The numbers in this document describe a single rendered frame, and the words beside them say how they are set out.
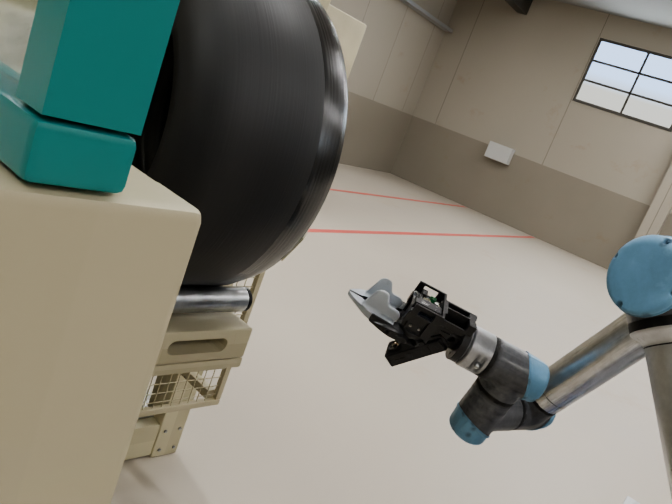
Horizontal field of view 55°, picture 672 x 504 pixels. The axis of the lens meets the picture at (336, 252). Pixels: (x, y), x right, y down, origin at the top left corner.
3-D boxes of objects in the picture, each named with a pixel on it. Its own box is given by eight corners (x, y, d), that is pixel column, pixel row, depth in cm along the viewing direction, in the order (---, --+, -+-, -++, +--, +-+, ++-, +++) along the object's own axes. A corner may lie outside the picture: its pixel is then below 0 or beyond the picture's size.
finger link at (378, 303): (361, 271, 106) (410, 297, 107) (345, 296, 110) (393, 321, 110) (358, 281, 104) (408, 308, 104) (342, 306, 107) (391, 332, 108)
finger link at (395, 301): (364, 261, 109) (412, 286, 110) (349, 286, 112) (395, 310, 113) (361, 271, 106) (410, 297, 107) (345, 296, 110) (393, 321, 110)
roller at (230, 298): (65, 303, 87) (56, 276, 89) (51, 322, 89) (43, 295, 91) (257, 301, 113) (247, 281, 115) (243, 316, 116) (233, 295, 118)
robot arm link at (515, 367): (528, 416, 109) (558, 380, 105) (472, 387, 108) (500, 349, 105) (522, 389, 116) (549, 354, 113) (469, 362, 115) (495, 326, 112)
